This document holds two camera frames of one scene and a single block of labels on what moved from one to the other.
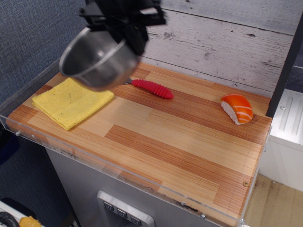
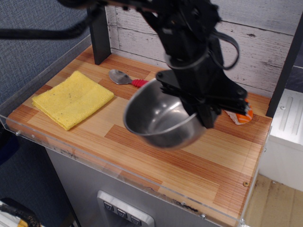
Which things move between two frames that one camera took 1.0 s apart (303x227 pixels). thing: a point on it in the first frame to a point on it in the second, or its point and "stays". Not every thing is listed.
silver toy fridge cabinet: (82, 181) stays
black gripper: (99, 14) to (201, 82)
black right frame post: (276, 97) stays
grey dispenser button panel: (114, 212) stays
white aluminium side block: (282, 161) stays
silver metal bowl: (97, 61) to (160, 117)
